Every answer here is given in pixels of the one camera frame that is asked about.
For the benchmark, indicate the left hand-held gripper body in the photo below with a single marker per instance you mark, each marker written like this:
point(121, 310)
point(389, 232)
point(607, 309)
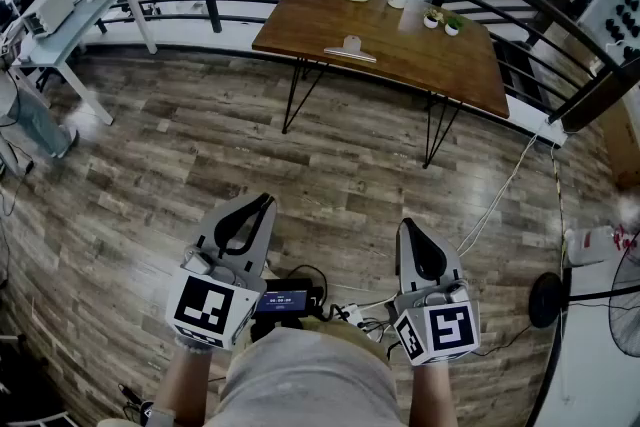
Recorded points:
point(200, 305)

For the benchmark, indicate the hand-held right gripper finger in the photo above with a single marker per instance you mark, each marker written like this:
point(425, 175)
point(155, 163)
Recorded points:
point(450, 265)
point(404, 265)

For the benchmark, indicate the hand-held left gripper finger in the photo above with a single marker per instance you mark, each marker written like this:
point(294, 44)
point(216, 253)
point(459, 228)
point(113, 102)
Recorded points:
point(262, 250)
point(207, 230)

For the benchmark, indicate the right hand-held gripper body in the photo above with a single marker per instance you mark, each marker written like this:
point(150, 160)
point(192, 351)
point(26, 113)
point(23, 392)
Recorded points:
point(450, 330)

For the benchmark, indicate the large metal binder clip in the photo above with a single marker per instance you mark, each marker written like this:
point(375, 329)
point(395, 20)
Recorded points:
point(352, 46)

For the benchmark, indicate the person's left forearm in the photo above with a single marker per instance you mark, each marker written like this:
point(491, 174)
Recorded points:
point(185, 385)

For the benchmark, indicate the person's right forearm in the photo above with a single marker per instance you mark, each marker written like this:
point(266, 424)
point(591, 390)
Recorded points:
point(432, 395)

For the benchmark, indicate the black device with screen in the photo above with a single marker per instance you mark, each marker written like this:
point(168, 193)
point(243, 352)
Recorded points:
point(285, 300)

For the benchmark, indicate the white power strip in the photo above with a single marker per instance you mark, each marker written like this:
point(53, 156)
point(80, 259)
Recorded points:
point(352, 315)

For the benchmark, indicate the person's khaki trousers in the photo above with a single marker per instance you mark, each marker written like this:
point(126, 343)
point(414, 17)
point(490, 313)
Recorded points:
point(350, 335)

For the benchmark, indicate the black standing fan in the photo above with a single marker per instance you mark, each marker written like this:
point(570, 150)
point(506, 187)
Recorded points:
point(545, 300)

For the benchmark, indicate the person's light t-shirt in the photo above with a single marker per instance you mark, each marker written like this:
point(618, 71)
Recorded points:
point(310, 380)

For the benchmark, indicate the white plastic bag red print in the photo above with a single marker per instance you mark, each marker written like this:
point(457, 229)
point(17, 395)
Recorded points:
point(590, 245)

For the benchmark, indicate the brown cardboard box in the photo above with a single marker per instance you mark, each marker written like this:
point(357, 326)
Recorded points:
point(622, 140)

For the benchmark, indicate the small white pot green plant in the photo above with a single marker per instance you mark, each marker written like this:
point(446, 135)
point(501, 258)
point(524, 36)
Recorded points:
point(451, 29)

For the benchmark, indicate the white desk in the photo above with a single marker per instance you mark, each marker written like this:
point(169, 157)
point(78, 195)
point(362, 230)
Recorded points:
point(85, 20)

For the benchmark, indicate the wooden table with black legs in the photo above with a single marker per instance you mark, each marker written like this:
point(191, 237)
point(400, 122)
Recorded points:
point(325, 15)

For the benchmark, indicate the small white pot variegated plant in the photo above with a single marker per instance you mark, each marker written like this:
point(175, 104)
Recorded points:
point(431, 21)

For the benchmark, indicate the white box appliance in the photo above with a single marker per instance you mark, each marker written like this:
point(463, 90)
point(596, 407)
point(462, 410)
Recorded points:
point(50, 7)

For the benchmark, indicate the white panel with black parts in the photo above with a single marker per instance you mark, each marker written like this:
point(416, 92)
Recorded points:
point(615, 0)

